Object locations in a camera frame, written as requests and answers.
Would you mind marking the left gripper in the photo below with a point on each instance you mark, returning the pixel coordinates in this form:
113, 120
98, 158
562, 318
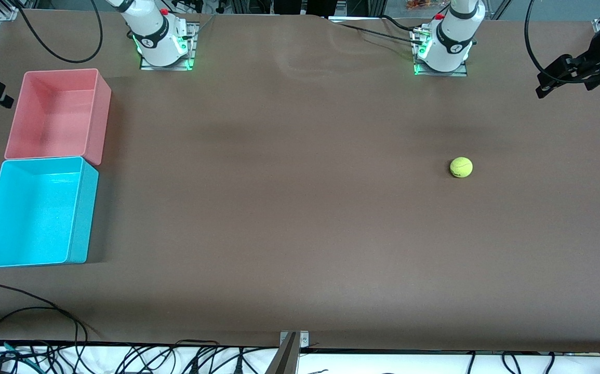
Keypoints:
595, 58

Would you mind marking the yellow-green tennis ball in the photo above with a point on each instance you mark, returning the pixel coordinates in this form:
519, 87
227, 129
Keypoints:
461, 167

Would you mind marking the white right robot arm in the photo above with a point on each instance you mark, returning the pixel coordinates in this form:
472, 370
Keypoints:
154, 36

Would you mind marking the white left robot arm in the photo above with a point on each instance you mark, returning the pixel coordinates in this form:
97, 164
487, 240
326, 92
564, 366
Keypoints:
453, 44

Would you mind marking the pink plastic bin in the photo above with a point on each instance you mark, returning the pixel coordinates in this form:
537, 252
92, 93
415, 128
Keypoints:
50, 119

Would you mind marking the blue plastic bin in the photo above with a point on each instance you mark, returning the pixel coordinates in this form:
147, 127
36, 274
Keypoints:
29, 218

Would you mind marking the orange background object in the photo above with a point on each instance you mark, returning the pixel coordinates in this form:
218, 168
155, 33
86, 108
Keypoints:
418, 4

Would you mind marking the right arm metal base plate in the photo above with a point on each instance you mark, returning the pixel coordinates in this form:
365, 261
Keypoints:
194, 47

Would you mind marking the metal table edge bracket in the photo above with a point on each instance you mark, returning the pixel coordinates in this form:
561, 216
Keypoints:
293, 338

